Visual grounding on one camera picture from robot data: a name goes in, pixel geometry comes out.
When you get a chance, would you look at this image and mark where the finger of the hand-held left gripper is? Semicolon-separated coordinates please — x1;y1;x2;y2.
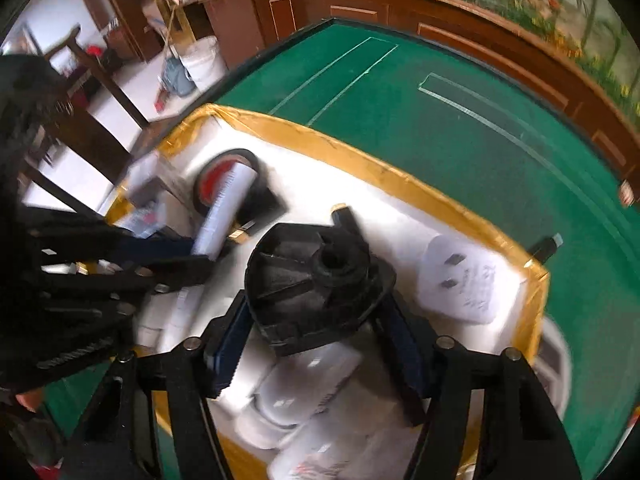
30;225;216;293
35;287;138;371

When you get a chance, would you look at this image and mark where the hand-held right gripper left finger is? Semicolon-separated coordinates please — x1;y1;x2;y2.
60;290;252;480

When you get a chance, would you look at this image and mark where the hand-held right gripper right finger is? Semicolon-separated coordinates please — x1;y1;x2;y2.
372;294;581;480

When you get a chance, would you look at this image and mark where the white marker tube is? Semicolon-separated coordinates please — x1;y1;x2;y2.
190;162;261;261

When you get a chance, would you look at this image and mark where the black tape roll red core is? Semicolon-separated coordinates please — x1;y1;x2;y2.
192;149;261;216

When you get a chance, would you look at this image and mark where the black plastic round mount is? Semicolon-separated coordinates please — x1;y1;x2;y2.
244;222;398;358

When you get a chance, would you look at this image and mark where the gold taped white box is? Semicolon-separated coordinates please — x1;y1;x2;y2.
105;104;551;480

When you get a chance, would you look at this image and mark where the long white power adapter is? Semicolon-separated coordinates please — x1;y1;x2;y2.
252;345;363;421

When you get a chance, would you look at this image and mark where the white square plug adapter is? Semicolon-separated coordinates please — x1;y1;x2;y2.
417;234;518;326

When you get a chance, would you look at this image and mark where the dark wooden chair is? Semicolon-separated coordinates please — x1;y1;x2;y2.
42;25;151;131

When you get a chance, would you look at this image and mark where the black lipstick tube gold band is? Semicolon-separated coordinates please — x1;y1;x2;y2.
227;182;291;243

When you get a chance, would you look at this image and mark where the round table control panel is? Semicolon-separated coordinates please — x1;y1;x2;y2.
535;317;573;421

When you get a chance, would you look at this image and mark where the blue cloth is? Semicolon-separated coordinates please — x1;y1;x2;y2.
162;57;196;98

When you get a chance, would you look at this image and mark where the white bucket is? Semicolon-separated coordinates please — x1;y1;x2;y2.
179;36;228;92

